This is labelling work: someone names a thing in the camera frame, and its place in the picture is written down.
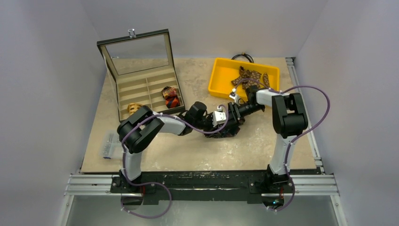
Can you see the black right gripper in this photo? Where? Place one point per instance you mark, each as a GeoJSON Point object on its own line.
{"type": "Point", "coordinates": [236, 110]}

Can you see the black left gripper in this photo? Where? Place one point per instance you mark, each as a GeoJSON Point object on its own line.
{"type": "Point", "coordinates": [211, 128]}

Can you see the navy floral tie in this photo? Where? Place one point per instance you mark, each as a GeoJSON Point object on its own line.
{"type": "Point", "coordinates": [227, 132]}

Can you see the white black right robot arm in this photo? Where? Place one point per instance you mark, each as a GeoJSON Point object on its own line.
{"type": "Point", "coordinates": [289, 120]}

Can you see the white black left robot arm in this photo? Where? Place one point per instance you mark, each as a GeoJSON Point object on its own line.
{"type": "Point", "coordinates": [139, 129]}

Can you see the brown floral tie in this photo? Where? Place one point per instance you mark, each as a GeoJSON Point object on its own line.
{"type": "Point", "coordinates": [249, 78]}

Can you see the orange navy rolled tie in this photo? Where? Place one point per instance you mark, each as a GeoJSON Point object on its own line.
{"type": "Point", "coordinates": [170, 96]}

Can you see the tan patterned rolled tie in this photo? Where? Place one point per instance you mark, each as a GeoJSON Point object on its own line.
{"type": "Point", "coordinates": [133, 107]}

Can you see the black tie storage box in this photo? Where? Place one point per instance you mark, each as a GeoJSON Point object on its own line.
{"type": "Point", "coordinates": [141, 65]}

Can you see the clear plastic screw box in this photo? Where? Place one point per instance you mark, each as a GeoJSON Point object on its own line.
{"type": "Point", "coordinates": [111, 147]}

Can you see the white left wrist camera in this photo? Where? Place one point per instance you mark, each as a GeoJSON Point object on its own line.
{"type": "Point", "coordinates": [219, 118]}

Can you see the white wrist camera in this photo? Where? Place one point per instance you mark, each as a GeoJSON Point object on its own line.
{"type": "Point", "coordinates": [219, 118]}
{"type": "Point", "coordinates": [234, 96]}

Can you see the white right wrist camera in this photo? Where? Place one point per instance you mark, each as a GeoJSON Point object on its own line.
{"type": "Point", "coordinates": [234, 96]}

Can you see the black mounting base rail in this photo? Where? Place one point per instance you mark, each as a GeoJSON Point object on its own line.
{"type": "Point", "coordinates": [250, 186]}

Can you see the aluminium frame rail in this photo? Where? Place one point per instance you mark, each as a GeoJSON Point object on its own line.
{"type": "Point", "coordinates": [307, 184]}

